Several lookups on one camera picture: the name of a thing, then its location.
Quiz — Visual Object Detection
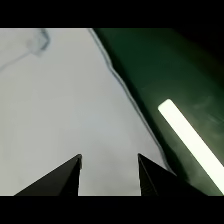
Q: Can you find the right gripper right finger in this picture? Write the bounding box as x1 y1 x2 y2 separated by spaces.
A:
137 153 201 197

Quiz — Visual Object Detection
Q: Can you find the white garment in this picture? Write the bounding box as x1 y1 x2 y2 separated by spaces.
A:
0 27 172 197

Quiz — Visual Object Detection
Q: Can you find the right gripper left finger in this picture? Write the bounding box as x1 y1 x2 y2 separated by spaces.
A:
13 153 83 197

